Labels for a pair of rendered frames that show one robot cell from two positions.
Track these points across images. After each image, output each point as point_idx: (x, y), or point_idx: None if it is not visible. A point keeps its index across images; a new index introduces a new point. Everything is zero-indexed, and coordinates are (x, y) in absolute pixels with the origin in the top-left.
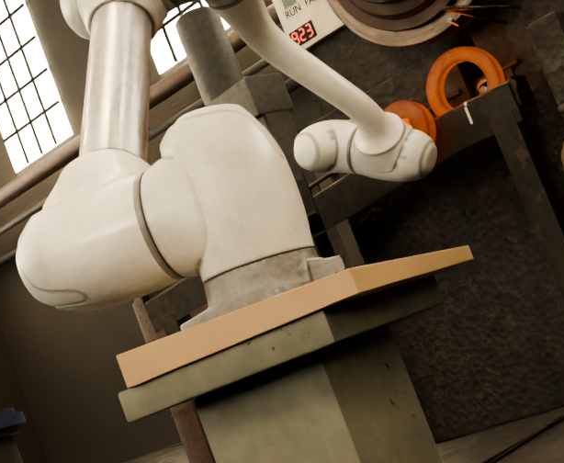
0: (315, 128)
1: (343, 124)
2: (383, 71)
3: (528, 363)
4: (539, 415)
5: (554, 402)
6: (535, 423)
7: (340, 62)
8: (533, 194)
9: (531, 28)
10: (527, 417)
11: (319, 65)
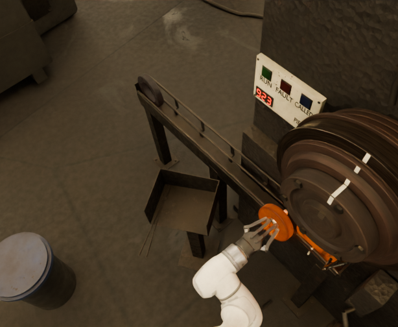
0: (206, 289)
1: (223, 288)
2: None
3: (279, 252)
4: (272, 261)
5: (280, 261)
6: (264, 279)
7: (278, 123)
8: (311, 282)
9: (365, 292)
10: (269, 252)
11: None
